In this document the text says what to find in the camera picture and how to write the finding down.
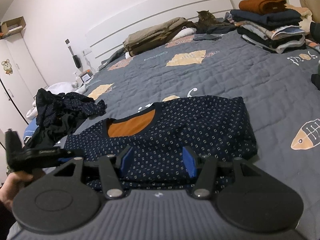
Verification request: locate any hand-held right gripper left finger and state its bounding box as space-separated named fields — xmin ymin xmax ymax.
xmin=54 ymin=147 xmax=133 ymax=200

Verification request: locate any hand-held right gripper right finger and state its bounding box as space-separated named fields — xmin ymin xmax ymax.
xmin=182 ymin=146 xmax=265 ymax=200

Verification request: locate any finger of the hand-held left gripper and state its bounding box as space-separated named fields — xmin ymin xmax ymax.
xmin=57 ymin=150 xmax=76 ymax=167

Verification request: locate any navy dotted sweater orange lining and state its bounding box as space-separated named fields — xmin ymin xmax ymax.
xmin=64 ymin=95 xmax=258 ymax=198

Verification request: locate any pile of dark clothes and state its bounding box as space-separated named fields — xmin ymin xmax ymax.
xmin=35 ymin=88 xmax=107 ymax=127

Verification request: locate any rust-topped folded clothes stack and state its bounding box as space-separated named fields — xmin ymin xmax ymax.
xmin=230 ymin=0 xmax=307 ymax=54

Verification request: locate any person's left hand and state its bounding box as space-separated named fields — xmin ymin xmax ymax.
xmin=0 ymin=172 xmax=34 ymax=205

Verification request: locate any white wardrobe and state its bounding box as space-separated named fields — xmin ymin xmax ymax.
xmin=0 ymin=34 xmax=48 ymax=125

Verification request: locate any light grey hoodie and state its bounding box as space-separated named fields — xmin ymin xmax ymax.
xmin=26 ymin=81 xmax=87 ymax=120

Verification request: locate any cartoon mouse sticker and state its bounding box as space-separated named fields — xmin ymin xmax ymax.
xmin=1 ymin=59 xmax=13 ymax=75

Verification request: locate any grey patchwork quilt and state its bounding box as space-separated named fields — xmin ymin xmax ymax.
xmin=7 ymin=17 xmax=320 ymax=240

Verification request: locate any dark grey pillow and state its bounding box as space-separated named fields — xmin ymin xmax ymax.
xmin=99 ymin=47 xmax=125 ymax=69

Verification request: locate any folded brown blanket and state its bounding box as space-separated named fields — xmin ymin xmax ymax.
xmin=129 ymin=21 xmax=198 ymax=55

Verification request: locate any small dark grey cloth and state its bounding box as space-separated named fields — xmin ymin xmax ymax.
xmin=193 ymin=34 xmax=222 ymax=42

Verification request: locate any white pillow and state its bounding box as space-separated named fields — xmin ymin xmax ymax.
xmin=172 ymin=27 xmax=197 ymax=41

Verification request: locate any dark crumpled garment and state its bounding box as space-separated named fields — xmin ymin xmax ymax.
xmin=196 ymin=24 xmax=238 ymax=35

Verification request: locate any small cardboard box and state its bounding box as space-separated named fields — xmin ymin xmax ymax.
xmin=0 ymin=16 xmax=27 ymax=39

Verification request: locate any white bed headboard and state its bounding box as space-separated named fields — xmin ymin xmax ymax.
xmin=85 ymin=0 xmax=234 ymax=68

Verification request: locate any tabby cat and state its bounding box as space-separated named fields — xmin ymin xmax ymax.
xmin=196 ymin=10 xmax=232 ymax=30

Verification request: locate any cream folded blanket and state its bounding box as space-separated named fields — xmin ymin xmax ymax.
xmin=295 ymin=5 xmax=313 ymax=28

